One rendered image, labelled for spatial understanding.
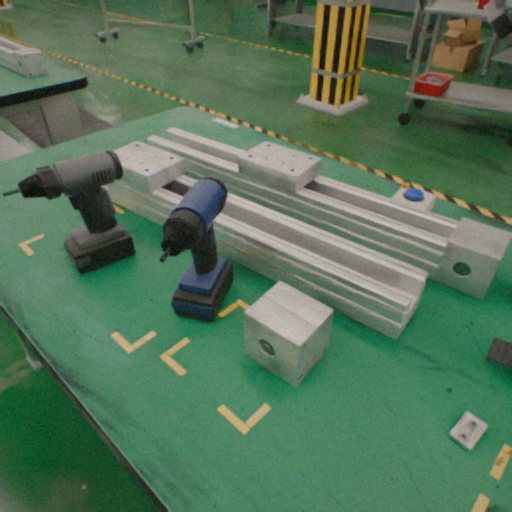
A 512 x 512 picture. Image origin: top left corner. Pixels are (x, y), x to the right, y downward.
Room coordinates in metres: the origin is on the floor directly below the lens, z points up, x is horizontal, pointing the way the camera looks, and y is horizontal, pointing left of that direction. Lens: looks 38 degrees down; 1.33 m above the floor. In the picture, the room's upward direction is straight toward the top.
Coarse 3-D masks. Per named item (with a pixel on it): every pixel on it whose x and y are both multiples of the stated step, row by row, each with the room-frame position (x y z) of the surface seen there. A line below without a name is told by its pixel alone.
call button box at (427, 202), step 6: (396, 192) 0.85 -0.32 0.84; (402, 192) 0.85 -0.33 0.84; (426, 192) 0.85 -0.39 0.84; (396, 198) 0.82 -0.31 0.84; (402, 198) 0.82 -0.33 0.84; (408, 198) 0.82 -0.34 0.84; (426, 198) 0.82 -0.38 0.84; (432, 198) 0.82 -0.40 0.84; (408, 204) 0.80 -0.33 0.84; (414, 204) 0.80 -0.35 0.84; (420, 204) 0.80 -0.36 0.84; (426, 204) 0.80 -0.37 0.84; (432, 204) 0.82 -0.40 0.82
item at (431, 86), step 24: (456, 0) 3.84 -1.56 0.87; (480, 0) 3.40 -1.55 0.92; (432, 48) 3.87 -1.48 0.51; (432, 72) 3.68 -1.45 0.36; (408, 96) 3.44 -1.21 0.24; (432, 96) 3.37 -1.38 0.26; (456, 96) 3.37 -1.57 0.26; (480, 96) 3.38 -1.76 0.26; (504, 96) 3.38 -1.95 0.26; (408, 120) 3.42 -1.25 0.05
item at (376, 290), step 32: (128, 192) 0.85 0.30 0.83; (160, 192) 0.80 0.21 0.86; (160, 224) 0.79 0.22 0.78; (224, 224) 0.68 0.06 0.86; (256, 224) 0.72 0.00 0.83; (288, 224) 0.68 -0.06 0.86; (224, 256) 0.68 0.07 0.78; (256, 256) 0.63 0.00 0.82; (288, 256) 0.59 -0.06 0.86; (320, 256) 0.61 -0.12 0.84; (352, 256) 0.59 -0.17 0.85; (384, 256) 0.58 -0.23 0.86; (320, 288) 0.56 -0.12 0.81; (352, 288) 0.52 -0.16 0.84; (384, 288) 0.50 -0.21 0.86; (416, 288) 0.52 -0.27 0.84; (384, 320) 0.48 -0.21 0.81
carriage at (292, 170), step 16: (272, 144) 0.96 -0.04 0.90; (240, 160) 0.89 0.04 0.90; (256, 160) 0.87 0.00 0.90; (272, 160) 0.87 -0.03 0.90; (288, 160) 0.87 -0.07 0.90; (304, 160) 0.88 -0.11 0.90; (320, 160) 0.88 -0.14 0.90; (256, 176) 0.86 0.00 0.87; (272, 176) 0.84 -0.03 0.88; (288, 176) 0.81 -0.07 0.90; (304, 176) 0.83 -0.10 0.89
